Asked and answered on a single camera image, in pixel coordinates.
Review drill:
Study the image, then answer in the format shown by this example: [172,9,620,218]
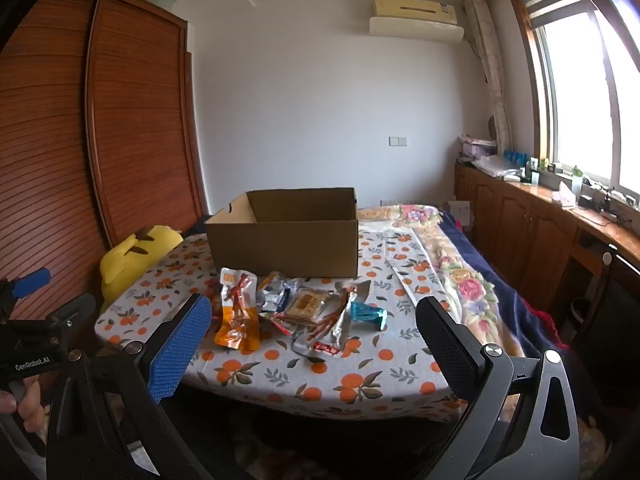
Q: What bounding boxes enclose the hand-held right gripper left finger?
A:
[46,292,217,480]

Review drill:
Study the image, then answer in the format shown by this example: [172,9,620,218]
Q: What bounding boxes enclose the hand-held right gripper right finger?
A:
[415,296,582,480]

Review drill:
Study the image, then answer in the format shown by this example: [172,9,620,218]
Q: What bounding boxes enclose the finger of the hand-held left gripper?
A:
[0,267,52,311]

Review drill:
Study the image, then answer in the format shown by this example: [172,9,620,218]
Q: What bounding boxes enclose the clear packet of brown snacks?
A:
[209,282,226,322]

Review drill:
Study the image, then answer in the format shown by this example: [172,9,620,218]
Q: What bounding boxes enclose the brown cardboard box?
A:
[205,187,360,279]

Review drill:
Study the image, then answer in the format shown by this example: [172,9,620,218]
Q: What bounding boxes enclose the person's left hand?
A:
[0,382,49,433]

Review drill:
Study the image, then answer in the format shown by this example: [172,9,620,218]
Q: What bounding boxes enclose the orange snack packet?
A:
[214,267,262,352]

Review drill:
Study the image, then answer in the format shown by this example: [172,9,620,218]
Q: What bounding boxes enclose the floral blanket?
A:
[356,203,531,356]

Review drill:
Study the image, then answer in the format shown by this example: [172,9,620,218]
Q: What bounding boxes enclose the teal foil candy wrapper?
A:
[349,300,389,332]

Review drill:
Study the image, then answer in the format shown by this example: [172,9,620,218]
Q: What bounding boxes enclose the navy blue blanket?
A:
[440,210,571,361]

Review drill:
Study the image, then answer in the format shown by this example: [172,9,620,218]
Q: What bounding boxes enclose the yellow plush toy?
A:
[99,225,185,307]

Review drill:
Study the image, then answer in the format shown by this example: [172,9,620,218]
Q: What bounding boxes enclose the orange fruit print tablecloth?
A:
[94,230,468,418]

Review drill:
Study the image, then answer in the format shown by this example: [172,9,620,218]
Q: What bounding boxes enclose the white blue snack packet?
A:
[256,270,301,315]

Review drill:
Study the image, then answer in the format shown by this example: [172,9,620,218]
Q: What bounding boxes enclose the snack packets inside box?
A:
[272,287,337,333]

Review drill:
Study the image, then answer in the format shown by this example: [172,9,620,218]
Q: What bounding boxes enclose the white paper bag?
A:
[446,200,473,231]

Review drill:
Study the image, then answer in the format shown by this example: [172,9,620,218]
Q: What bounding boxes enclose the wooden window cabinet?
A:
[454,157,640,321]

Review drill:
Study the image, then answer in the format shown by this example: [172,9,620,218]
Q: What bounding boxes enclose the black chair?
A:
[570,245,640,411]

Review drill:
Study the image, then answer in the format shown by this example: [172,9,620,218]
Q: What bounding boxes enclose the brown wooden wardrobe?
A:
[0,0,211,341]

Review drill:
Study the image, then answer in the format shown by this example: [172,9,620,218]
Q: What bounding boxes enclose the white plastic bag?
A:
[472,155,526,181]

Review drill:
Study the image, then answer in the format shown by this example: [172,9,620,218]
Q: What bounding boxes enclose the tissue box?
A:
[554,182,581,208]

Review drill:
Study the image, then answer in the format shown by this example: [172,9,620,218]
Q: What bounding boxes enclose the purple box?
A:
[460,135,498,158]

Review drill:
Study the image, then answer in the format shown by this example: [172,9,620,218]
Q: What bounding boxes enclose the pale patterned curtain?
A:
[462,0,513,146]

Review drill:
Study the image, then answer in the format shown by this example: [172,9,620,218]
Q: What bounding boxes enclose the window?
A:
[507,0,640,201]

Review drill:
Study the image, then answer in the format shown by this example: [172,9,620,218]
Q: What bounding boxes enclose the wall air conditioner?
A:
[369,0,465,43]

